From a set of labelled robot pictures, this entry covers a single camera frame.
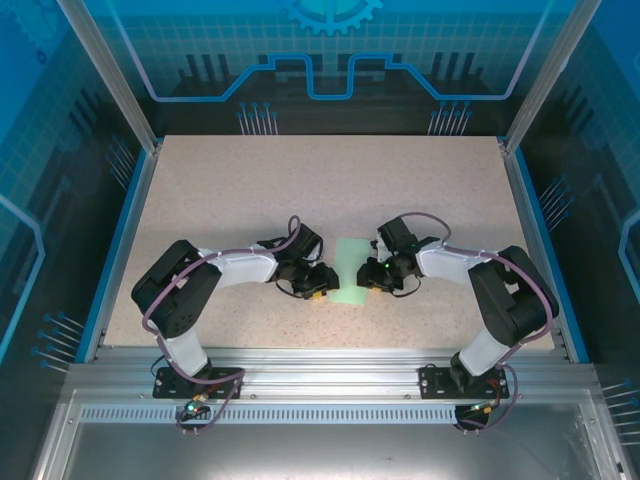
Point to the light green paper sheet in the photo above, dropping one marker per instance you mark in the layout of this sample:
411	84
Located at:
350	270

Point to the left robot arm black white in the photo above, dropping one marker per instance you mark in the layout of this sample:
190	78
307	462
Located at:
170	300

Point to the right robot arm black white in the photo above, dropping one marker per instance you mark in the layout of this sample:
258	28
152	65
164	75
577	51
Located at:
515	300

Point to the sheet metal pan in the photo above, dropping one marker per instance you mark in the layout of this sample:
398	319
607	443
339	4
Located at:
320	450

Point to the aluminium front beam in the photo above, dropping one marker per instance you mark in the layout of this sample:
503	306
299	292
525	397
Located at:
330	372

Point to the blue side trim strip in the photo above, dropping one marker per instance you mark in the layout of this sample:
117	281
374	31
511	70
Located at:
95	325

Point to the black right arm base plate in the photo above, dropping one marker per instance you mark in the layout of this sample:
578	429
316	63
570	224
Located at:
432	382

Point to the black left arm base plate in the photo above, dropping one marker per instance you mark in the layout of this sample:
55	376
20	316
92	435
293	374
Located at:
227	375

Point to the aluminium side rail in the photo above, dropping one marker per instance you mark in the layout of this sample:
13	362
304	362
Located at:
525	210
131	240

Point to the aluminium frame post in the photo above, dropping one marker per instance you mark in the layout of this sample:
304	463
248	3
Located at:
116	80
543	80

